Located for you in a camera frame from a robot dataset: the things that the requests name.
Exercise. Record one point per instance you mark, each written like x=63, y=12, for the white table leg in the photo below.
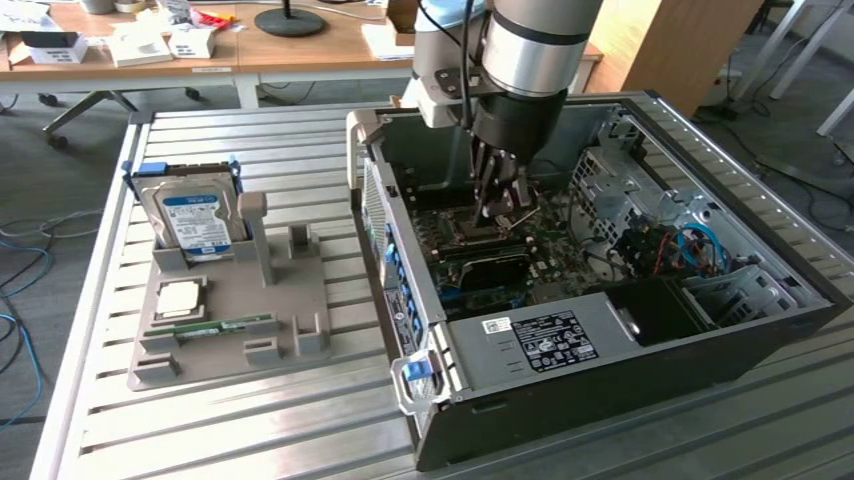
x=812, y=50

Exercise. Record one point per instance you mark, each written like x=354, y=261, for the stack of white papers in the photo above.
x=383, y=42

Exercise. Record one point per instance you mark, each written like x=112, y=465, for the brown cardboard box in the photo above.
x=401, y=17

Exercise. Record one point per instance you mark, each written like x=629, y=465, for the pile of white papers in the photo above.
x=23, y=17

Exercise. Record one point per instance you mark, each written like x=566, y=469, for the Nvidia graphics card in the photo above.
x=494, y=275

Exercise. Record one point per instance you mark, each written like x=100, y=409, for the roll of tape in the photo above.
x=130, y=6

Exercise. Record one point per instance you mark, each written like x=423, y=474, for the silver CPU chip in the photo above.
x=179, y=299

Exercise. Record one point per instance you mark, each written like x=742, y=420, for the white box with black lid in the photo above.
x=56, y=52

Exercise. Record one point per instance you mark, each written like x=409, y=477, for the white open box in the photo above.
x=136, y=50

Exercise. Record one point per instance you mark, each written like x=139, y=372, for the black open PC case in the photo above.
x=601, y=400

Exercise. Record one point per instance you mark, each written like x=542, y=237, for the green motherboard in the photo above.
x=567, y=260

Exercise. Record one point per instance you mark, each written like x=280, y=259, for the hard disk in blue caddy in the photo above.
x=194, y=220

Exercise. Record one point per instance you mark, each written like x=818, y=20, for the grey power supply unit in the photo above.
x=481, y=360

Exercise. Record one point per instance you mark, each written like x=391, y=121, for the wooden cabinet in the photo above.
x=727, y=50

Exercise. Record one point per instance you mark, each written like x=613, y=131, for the CPU socket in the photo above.
x=467, y=232

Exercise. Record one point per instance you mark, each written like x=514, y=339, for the green RAM stick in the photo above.
x=200, y=329
x=454, y=256

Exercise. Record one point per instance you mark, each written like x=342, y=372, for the red and yellow package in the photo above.
x=215, y=20

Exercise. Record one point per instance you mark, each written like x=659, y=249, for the grey printed parts rack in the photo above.
x=267, y=310

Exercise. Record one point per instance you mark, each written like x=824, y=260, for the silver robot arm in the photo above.
x=534, y=55

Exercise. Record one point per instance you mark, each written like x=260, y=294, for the white printed box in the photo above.
x=192, y=45

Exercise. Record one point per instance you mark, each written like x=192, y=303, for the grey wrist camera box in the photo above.
x=441, y=112

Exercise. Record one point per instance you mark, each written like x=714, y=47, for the blue case release latch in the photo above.
x=417, y=370

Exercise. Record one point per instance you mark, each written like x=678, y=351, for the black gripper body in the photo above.
x=517, y=125

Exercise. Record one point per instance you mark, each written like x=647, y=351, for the black plastic shroud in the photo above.
x=661, y=310

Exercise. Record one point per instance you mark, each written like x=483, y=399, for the metal socket cover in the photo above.
x=531, y=210

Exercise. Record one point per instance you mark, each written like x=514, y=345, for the metal disk bay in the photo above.
x=734, y=300

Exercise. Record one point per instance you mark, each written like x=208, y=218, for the black round lamp base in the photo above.
x=290, y=24

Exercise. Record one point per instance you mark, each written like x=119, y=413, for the wooden office desk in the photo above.
x=314, y=50
x=200, y=65

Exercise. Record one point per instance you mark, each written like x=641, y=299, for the grey cup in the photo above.
x=100, y=6

